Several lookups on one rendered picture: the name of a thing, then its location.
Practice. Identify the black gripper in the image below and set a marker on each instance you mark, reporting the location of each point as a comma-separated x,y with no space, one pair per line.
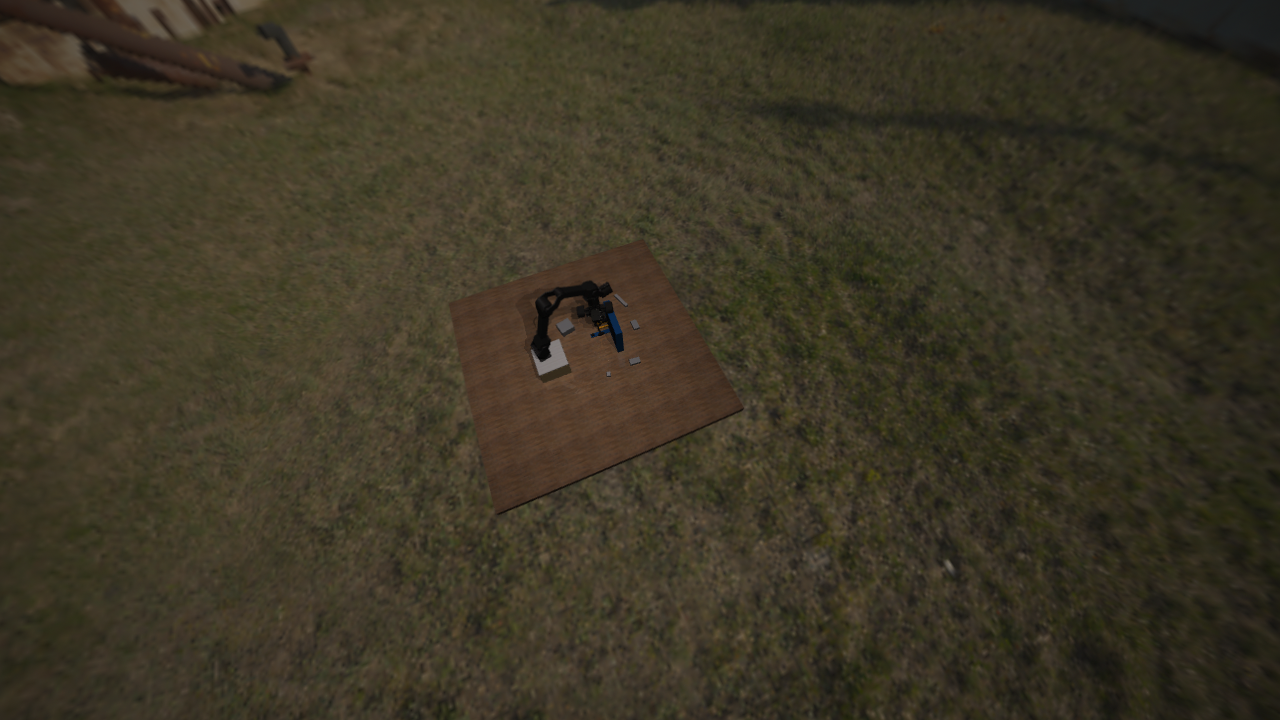
581,311

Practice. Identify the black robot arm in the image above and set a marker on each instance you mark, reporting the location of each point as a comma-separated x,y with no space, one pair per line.
545,308

